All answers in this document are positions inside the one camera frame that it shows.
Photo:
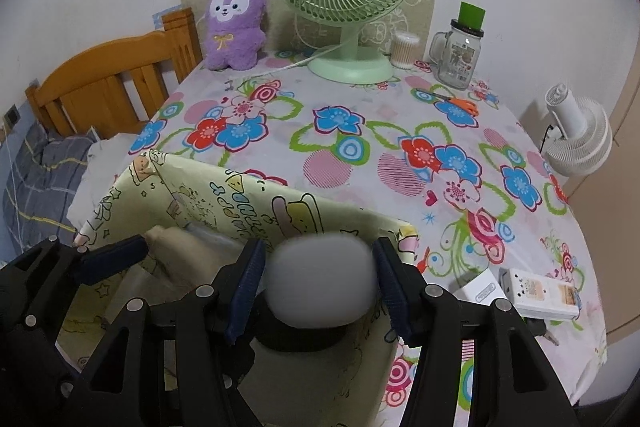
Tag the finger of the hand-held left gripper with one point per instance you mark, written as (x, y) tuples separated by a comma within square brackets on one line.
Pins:
[(110, 259)]

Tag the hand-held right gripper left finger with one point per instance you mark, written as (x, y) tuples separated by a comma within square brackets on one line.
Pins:
[(245, 292)]

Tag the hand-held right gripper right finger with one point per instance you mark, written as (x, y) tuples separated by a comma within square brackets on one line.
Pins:
[(395, 292)]

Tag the white square adapter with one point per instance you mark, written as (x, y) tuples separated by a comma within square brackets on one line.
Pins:
[(320, 277)]

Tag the white charger plug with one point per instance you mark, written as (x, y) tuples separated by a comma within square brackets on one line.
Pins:
[(482, 289)]

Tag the yellow printed storage box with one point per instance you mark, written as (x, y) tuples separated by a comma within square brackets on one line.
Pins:
[(210, 197)]

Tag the white power strip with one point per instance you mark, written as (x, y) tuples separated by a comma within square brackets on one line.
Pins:
[(540, 294)]

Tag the white pillow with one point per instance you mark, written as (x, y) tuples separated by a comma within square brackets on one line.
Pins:
[(100, 177)]

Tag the blue plaid blanket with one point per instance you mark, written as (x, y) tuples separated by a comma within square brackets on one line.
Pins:
[(40, 177)]

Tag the floral tablecloth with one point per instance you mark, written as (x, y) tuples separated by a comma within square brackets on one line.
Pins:
[(375, 127)]

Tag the wooden headboard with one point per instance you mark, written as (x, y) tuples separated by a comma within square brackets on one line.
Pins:
[(100, 82)]

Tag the cotton swab container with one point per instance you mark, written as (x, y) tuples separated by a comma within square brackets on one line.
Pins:
[(405, 52)]

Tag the white clip fan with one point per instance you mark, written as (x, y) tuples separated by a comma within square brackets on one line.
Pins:
[(580, 137)]

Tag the glass jar mug green lid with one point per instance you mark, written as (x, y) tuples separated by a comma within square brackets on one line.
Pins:
[(457, 57)]

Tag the blue printed paper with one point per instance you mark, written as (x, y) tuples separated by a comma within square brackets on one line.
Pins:
[(160, 18)]

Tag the purple plush toy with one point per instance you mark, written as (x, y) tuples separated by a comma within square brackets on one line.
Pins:
[(232, 37)]

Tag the wall socket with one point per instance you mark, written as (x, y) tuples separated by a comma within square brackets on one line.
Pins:
[(12, 116)]

